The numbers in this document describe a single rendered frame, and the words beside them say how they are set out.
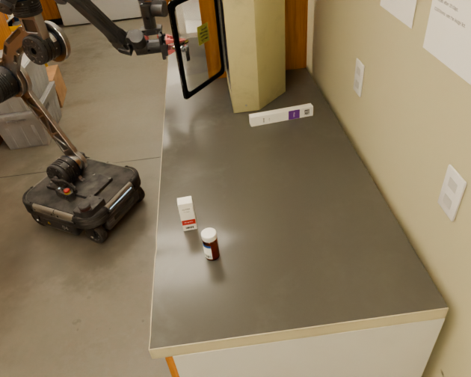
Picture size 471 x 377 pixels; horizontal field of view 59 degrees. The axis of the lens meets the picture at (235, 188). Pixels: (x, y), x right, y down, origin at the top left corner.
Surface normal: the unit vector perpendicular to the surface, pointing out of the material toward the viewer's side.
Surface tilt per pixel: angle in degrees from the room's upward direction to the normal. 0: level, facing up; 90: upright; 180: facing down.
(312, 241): 0
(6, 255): 0
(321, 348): 90
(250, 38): 90
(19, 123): 96
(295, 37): 90
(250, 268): 0
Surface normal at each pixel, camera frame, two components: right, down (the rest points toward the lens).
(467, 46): -0.99, 0.13
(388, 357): 0.10, 0.63
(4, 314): -0.08, -0.77
